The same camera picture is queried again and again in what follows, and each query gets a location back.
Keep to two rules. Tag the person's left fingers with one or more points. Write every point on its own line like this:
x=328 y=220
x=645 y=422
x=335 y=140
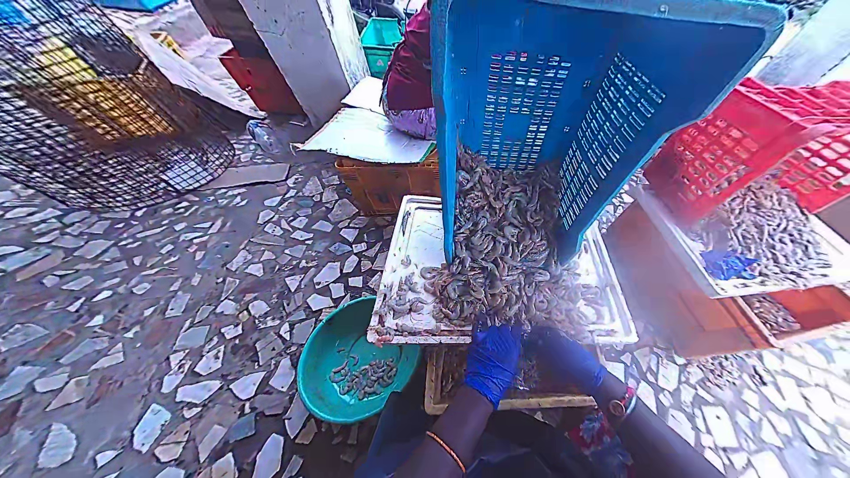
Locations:
x=498 y=332

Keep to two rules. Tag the clear plastic bag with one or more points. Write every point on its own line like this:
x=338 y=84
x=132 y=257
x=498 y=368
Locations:
x=263 y=135

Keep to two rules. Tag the large heap of shrimp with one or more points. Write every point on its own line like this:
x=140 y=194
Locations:
x=777 y=232

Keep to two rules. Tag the blue crumpled plastic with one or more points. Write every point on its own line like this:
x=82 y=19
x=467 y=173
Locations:
x=727 y=264

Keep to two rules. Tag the person's left hand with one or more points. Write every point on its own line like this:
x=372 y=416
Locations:
x=493 y=364

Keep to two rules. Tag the orange plastic crate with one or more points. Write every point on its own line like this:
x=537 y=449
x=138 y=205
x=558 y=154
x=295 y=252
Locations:
x=671 y=292

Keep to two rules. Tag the teal plastic basin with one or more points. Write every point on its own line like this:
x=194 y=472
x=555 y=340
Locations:
x=319 y=365

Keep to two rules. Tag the white rectangular tray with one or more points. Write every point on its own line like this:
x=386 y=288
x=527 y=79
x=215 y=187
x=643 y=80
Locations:
x=614 y=302

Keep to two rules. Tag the person's right forearm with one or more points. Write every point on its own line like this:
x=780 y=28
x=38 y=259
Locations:
x=654 y=425

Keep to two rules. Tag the white foam tray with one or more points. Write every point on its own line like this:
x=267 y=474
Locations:
x=690 y=259

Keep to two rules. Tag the shrimp heap in crate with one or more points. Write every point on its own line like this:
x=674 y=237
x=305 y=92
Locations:
x=773 y=315

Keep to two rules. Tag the blue perforated plastic crate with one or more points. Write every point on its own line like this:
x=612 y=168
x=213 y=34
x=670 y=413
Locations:
x=597 y=33

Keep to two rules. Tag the white concrete pillar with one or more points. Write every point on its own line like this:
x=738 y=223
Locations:
x=305 y=53

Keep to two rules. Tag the small pile of shrimp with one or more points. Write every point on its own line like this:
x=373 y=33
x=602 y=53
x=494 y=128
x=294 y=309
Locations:
x=368 y=378

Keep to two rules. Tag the green plastic crate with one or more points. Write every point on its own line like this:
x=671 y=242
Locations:
x=381 y=43

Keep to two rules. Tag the person's right hand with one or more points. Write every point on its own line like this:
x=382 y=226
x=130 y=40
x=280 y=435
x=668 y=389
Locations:
x=576 y=362

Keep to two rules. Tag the crate with beige rim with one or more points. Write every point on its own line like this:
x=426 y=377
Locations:
x=435 y=385

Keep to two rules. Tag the dark red box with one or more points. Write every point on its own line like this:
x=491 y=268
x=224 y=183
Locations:
x=265 y=83

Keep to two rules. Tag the pile of grey shrimp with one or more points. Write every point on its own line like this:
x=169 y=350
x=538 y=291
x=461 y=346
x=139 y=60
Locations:
x=508 y=245

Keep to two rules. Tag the red perforated plastic crate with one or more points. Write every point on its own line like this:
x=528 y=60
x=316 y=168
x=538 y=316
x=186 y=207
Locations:
x=724 y=146

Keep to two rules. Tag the orange-brown plastic crate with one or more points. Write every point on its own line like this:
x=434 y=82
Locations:
x=382 y=186

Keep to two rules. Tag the person's legs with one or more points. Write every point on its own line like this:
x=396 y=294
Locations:
x=518 y=445

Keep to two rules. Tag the white flat board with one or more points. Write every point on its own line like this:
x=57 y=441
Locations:
x=362 y=136

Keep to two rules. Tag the person's left forearm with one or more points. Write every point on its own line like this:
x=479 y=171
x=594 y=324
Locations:
x=465 y=418

